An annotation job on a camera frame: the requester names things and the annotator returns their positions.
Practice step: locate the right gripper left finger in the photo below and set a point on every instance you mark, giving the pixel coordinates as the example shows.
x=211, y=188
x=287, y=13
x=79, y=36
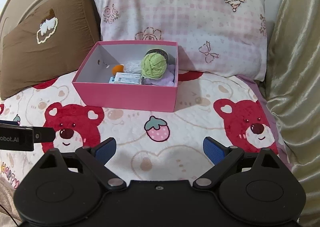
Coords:
x=95, y=160

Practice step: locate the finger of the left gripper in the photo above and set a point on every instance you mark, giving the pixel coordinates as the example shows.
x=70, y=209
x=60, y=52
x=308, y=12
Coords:
x=43, y=134
x=13, y=123

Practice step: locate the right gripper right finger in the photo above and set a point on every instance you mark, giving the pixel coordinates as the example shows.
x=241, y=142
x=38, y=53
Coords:
x=225, y=160

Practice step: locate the blue white tissue pack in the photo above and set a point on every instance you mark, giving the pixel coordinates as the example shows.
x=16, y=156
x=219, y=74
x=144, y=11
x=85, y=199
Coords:
x=112, y=80

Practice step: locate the small white wipes packet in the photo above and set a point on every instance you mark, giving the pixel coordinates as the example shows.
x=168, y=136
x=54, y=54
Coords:
x=127, y=78

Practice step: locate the orange makeup sponge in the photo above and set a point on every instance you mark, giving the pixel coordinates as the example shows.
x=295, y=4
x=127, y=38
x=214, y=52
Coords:
x=117, y=68

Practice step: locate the purple plush toy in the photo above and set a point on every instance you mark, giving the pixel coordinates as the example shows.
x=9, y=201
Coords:
x=167, y=80

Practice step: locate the white bundle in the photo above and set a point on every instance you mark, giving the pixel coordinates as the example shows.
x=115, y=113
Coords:
x=133, y=67

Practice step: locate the green yarn ball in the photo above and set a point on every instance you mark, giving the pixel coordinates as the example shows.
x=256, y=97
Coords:
x=154, y=64

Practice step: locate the red bear print blanket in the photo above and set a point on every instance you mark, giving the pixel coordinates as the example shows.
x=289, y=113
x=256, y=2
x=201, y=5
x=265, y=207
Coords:
x=138, y=156

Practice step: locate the pink cardboard box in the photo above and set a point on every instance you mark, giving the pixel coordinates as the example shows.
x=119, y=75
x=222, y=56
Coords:
x=92, y=78

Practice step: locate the brown pillow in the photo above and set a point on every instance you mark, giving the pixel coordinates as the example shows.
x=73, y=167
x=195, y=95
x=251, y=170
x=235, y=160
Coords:
x=52, y=41

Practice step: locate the gold satin curtain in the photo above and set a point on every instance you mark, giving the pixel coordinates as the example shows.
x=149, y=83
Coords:
x=292, y=93

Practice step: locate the pink checkered pillow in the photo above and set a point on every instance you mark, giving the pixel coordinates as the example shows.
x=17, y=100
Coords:
x=224, y=37

